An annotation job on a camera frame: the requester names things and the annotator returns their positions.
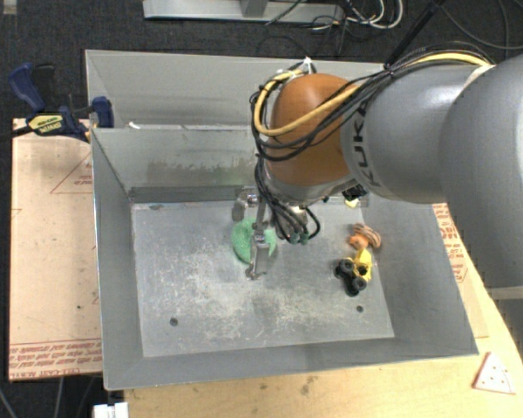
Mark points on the brown cardboard board, red print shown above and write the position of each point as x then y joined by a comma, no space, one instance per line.
52,251

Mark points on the black cylinder on white bracket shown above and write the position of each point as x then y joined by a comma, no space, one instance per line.
354,193

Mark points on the yellow toy truck, black wheels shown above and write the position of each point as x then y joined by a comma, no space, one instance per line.
358,268

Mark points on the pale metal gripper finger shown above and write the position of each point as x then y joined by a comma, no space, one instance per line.
259,259
239,211

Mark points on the pale triangular sheet with dots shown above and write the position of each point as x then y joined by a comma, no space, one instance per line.
494,377

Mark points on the orange striped toy animal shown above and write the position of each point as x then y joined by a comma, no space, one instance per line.
362,236

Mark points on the green sponge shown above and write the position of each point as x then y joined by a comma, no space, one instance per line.
242,240

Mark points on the grey metal bin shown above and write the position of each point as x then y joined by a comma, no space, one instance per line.
209,285

